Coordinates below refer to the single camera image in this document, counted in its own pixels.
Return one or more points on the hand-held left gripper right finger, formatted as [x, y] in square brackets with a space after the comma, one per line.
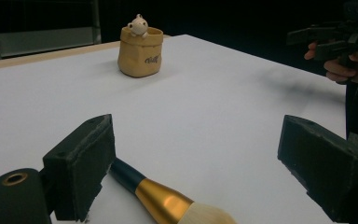
[326, 168]

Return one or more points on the metal shelf stand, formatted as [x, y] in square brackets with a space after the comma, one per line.
[43, 40]

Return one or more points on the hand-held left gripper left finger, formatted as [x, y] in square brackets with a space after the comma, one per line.
[77, 165]

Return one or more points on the white table mat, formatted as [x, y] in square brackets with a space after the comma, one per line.
[199, 109]

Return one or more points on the tan bear pen holder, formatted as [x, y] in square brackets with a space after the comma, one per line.
[140, 56]

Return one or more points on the makeup brush with gold ferrule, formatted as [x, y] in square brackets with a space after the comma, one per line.
[164, 202]

